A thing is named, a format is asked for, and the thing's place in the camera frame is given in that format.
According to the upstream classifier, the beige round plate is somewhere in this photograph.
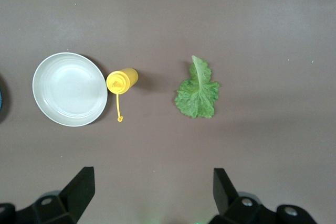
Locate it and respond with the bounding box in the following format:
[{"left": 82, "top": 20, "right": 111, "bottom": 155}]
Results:
[{"left": 31, "top": 52, "right": 109, "bottom": 127}]

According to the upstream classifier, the green lettuce leaf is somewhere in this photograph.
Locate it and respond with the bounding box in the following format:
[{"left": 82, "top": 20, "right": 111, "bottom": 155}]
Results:
[{"left": 174, "top": 55, "right": 221, "bottom": 120}]

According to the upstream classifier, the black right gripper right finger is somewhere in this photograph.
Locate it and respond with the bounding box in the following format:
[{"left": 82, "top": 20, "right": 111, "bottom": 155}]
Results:
[{"left": 209, "top": 168, "right": 319, "bottom": 224}]

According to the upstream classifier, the yellow squeeze bottle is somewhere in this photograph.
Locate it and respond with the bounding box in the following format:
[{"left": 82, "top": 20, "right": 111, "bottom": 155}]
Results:
[{"left": 106, "top": 67, "right": 139, "bottom": 123}]

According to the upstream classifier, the blue round plate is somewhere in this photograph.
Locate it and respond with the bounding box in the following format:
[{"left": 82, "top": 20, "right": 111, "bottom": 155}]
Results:
[{"left": 0, "top": 76, "right": 4, "bottom": 120}]

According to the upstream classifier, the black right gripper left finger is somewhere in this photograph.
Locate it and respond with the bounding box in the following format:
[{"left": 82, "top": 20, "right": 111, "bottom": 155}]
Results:
[{"left": 0, "top": 166, "right": 96, "bottom": 224}]

